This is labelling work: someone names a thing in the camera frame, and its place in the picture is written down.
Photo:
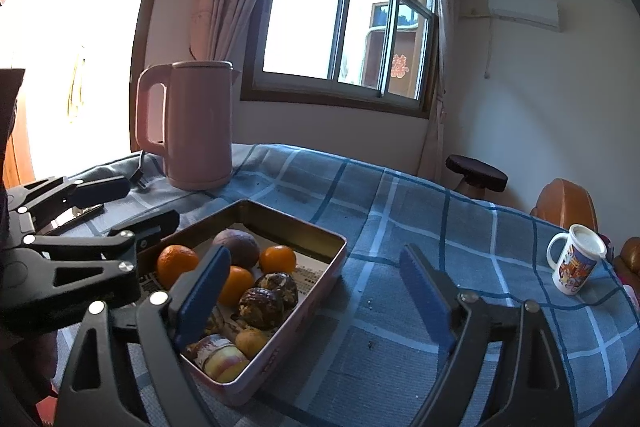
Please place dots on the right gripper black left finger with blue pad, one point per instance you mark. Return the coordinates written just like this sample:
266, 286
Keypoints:
99, 387

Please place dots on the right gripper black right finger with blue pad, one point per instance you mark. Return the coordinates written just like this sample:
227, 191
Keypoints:
530, 387

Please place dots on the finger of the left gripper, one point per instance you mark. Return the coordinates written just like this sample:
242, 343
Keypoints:
44, 200
123, 242

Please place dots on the large orange mandarin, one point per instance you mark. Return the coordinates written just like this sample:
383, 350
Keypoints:
173, 261

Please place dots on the brown passion fruit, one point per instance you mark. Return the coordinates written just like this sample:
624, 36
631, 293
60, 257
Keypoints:
242, 246

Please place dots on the tan longan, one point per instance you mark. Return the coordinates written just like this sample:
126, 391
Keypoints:
250, 341

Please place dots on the dark mangosteen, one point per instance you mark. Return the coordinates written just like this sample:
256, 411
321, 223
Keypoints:
282, 284
261, 308

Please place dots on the pink electric kettle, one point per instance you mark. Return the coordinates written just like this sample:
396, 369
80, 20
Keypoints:
197, 121

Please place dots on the white printed mug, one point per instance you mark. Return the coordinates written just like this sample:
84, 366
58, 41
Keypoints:
572, 256

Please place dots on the pink metal tin box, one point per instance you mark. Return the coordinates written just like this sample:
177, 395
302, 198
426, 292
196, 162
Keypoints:
320, 258

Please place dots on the brown leather sofa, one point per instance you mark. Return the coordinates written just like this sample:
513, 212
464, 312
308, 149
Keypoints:
627, 263

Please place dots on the blue plaid tablecloth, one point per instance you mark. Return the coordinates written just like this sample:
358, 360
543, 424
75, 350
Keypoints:
366, 359

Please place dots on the orange wooden chair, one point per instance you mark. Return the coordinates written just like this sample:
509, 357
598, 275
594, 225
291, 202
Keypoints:
564, 203

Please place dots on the dark round stool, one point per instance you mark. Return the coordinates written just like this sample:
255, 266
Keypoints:
477, 177

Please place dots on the white air conditioner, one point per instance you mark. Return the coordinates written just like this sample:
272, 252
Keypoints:
540, 13

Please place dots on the pink curtain right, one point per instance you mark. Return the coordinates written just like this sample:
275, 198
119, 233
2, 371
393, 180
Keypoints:
432, 157

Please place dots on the window with wooden frame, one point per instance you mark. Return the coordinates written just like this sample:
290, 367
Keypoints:
365, 54

